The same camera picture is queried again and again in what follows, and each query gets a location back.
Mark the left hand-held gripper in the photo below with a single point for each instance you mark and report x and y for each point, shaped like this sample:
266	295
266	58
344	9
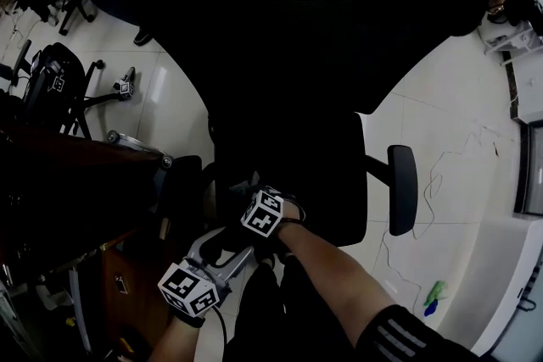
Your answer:
191	288

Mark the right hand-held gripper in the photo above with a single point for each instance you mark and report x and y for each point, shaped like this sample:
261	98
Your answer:
263	214

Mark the person's left forearm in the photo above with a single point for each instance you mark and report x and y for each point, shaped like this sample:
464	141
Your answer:
176	341

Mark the person's right forearm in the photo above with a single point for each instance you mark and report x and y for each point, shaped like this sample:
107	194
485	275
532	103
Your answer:
335	275

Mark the person's right hand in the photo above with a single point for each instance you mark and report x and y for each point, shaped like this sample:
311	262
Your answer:
292	209

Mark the black left wristband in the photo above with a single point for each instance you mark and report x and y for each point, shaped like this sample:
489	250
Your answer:
186	317

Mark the brown wooden cabinet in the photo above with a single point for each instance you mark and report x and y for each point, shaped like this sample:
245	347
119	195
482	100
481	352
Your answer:
136	301

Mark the small black white item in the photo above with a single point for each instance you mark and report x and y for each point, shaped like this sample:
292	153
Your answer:
121	285

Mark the person's black clothing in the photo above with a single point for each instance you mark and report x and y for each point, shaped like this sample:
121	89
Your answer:
297	330

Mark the metal and wood service cart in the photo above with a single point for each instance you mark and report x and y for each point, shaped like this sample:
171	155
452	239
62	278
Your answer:
76	191

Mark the idle hand-held gripper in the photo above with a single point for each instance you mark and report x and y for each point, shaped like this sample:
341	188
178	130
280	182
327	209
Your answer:
125	87

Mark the black mesh office chair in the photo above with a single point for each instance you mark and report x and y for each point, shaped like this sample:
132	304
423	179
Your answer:
305	21

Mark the yellow black pen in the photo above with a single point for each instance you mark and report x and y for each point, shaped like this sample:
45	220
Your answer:
496	149

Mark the large white appliance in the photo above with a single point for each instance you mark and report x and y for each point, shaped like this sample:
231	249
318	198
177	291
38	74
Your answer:
496	284

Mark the black framed glass door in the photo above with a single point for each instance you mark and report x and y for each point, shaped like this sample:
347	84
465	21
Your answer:
530	169

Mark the black bag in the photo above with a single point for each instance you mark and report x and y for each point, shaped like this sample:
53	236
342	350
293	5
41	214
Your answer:
524	10

